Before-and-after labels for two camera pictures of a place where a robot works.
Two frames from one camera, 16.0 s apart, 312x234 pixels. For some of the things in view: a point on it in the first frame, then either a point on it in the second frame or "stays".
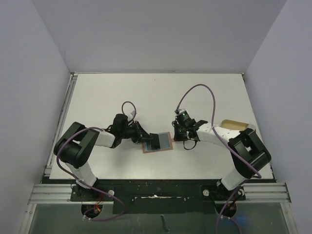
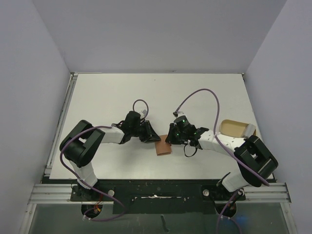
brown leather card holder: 147,146 -> 162,147
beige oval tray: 234,125 stays
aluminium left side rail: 52,159 stays
